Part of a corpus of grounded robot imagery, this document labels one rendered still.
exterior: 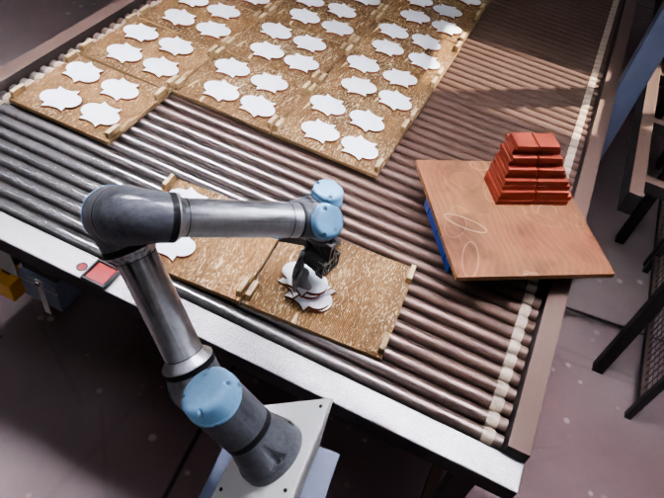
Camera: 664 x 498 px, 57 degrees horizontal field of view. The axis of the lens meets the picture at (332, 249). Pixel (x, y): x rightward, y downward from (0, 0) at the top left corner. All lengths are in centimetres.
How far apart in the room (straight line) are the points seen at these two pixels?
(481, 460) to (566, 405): 140
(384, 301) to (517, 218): 52
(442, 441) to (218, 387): 63
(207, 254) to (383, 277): 52
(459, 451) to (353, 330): 41
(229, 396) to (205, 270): 62
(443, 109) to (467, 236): 84
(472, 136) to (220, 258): 116
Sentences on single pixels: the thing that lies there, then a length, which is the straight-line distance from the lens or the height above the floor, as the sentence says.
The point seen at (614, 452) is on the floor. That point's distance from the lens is 298.
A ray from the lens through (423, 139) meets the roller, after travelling 238.
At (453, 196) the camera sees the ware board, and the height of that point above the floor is 104.
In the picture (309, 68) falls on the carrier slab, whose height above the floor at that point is 95.
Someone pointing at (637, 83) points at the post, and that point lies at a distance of 305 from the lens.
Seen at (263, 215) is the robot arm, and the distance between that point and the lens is 122.
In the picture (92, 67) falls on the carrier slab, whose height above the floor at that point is 95.
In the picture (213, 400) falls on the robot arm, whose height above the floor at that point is 122.
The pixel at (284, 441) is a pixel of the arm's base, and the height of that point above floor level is 112.
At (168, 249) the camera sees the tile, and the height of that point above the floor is 95.
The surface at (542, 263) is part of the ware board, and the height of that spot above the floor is 104.
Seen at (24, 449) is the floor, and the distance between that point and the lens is 263.
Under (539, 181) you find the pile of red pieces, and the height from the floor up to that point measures 113.
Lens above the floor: 231
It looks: 48 degrees down
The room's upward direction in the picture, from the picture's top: 12 degrees clockwise
